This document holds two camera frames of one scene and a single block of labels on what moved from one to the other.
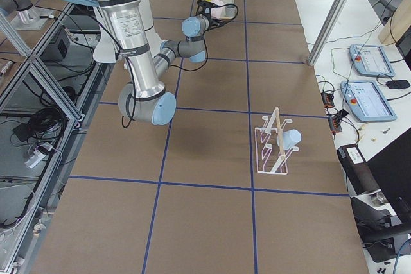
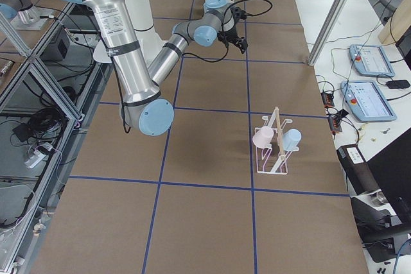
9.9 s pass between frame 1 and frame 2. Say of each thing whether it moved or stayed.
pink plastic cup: moved
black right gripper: moved
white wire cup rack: stayed
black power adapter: stayed
